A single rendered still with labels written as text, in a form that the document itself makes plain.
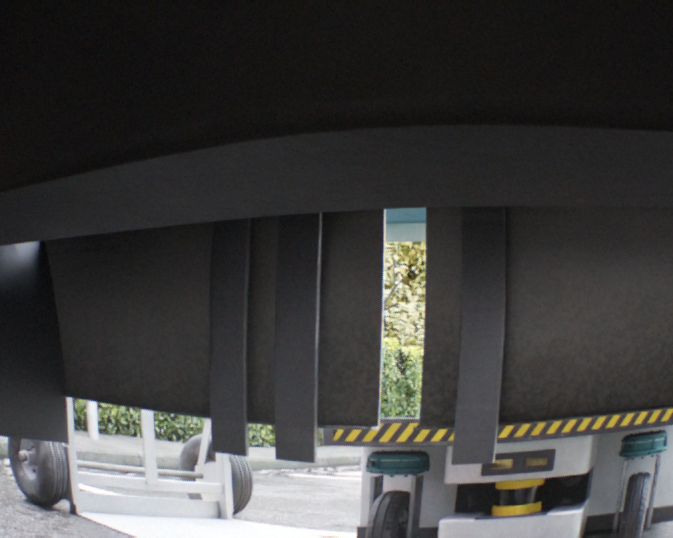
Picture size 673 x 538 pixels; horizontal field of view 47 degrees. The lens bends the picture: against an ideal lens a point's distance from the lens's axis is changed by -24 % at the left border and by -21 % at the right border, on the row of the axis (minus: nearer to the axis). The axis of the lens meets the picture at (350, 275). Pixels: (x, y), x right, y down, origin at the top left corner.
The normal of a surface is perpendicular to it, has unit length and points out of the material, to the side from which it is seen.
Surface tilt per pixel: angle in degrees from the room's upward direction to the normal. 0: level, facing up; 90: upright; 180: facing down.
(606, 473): 90
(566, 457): 90
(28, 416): 92
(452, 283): 90
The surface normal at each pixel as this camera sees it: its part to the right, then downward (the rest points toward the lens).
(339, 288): -0.36, -0.15
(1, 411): 0.93, 0.00
